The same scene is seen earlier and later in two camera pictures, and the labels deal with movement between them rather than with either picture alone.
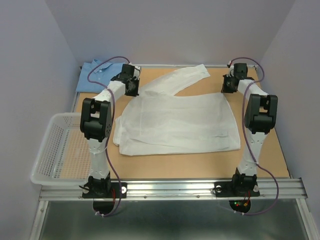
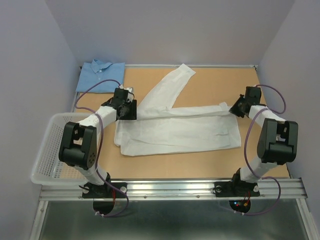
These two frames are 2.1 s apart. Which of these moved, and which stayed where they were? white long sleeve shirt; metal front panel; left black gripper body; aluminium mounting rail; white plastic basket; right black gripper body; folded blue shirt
Moved: left black gripper body; right black gripper body; white long sleeve shirt
Stayed: aluminium mounting rail; metal front panel; white plastic basket; folded blue shirt
